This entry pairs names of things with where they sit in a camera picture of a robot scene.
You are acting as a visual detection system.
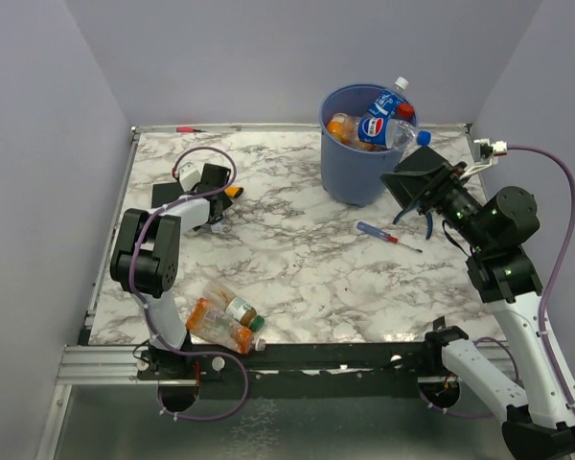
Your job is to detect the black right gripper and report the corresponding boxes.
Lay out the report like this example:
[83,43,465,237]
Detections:
[380,160,495,251]

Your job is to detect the Pepsi bottle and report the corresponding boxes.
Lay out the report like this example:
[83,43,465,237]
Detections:
[356,118,432,151]

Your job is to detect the red cap tea bottle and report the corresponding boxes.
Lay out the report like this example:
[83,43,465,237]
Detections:
[394,102,415,123]

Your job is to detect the blue label water bottle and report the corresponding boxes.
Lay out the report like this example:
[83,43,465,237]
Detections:
[364,77,409,119]

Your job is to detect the small orange juice bottle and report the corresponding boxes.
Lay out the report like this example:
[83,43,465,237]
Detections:
[326,112,362,150]

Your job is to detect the green cap bottle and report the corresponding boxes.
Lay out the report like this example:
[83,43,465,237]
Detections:
[202,280,265,333]

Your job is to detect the orange bottle white cap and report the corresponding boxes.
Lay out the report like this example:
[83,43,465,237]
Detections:
[186,298,266,355]

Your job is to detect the small clear crushed bottle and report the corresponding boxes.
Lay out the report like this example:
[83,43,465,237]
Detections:
[206,218,231,235]

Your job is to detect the orange bottle front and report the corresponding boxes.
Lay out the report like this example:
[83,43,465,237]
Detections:
[327,117,350,144]

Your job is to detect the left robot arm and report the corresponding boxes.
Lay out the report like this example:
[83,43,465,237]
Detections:
[109,163,234,379]

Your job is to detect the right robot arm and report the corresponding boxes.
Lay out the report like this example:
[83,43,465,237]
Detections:
[380,139,575,459]

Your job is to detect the blue plastic bin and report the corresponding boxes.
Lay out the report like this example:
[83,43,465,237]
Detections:
[319,83,403,207]

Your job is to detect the orange utility knife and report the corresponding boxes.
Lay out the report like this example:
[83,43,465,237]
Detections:
[225,186,244,198]

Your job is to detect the black box left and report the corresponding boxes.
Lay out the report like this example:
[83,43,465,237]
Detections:
[151,181,184,208]

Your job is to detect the red marker pen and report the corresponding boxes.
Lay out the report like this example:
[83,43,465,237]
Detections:
[175,126,206,133]

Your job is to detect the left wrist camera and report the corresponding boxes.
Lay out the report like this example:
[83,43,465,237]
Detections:
[172,162,201,192]

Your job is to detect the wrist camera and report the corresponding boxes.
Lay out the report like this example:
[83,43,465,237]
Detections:
[172,162,201,192]
[461,138,508,181]

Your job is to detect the blue handled pliers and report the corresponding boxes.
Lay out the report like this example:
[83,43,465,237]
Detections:
[392,200,437,241]

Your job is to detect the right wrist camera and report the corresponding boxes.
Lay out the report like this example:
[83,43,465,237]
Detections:
[461,138,508,181]

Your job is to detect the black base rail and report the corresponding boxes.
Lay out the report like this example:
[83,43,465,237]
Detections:
[79,330,466,402]

